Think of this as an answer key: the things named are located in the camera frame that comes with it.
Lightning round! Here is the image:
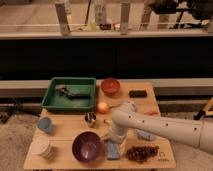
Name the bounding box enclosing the orange carrot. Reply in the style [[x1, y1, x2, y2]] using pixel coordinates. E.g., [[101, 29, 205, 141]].
[[145, 111, 158, 116]]

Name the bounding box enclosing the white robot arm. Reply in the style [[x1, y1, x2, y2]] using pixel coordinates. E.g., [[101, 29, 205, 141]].
[[108, 102, 213, 154]]

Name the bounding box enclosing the black rectangular block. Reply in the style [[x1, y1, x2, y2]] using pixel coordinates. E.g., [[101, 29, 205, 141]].
[[129, 90, 147, 98]]

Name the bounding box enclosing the dark tool in tray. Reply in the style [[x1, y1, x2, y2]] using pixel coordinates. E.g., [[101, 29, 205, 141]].
[[55, 84, 90, 99]]

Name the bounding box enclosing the blue sponge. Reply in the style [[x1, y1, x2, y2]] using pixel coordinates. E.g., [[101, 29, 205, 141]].
[[107, 140, 120, 160]]

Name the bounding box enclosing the yellow-red apple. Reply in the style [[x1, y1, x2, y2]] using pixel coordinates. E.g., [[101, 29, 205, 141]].
[[97, 102, 109, 114]]

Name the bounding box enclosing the purple bowl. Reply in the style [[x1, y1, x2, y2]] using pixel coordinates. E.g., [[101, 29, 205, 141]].
[[72, 131, 102, 163]]

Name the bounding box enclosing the red-orange bowl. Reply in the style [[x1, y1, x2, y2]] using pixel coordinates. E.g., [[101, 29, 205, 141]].
[[101, 78, 120, 96]]

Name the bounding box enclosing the green plastic tray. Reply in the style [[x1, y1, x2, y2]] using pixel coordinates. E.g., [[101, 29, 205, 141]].
[[42, 77, 96, 113]]

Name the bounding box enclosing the crumpled blue cloth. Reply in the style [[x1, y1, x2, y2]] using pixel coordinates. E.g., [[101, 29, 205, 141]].
[[135, 129, 156, 141]]

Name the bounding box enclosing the small metal cup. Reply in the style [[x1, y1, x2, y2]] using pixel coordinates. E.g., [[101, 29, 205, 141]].
[[84, 112, 96, 127]]

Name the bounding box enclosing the blue ceramic cup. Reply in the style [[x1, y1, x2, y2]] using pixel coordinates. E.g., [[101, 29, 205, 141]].
[[37, 117, 53, 134]]

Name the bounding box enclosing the white-handled knife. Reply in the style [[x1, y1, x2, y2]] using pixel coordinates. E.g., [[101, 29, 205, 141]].
[[104, 119, 111, 126]]

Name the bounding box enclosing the bunch of dark grapes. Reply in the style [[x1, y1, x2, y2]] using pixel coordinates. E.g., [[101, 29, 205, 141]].
[[126, 146, 159, 163]]

